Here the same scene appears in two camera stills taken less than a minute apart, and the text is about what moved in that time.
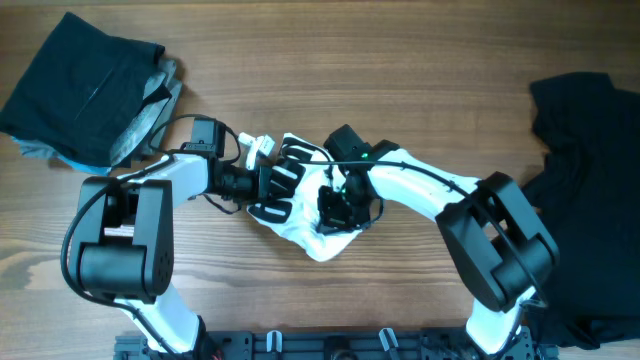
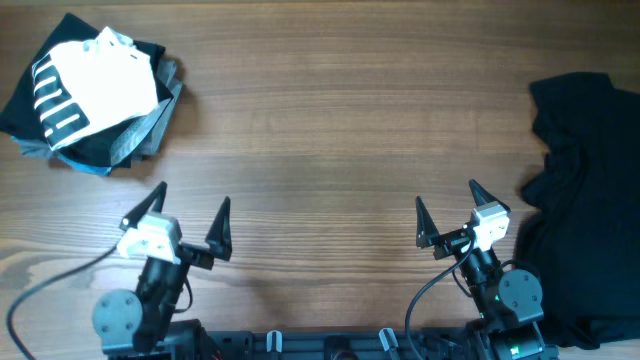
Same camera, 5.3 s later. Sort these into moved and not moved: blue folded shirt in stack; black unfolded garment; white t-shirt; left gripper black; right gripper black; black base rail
Moved: white t-shirt; right gripper black; left gripper black
Not moved: black unfolded garment; black base rail; blue folded shirt in stack
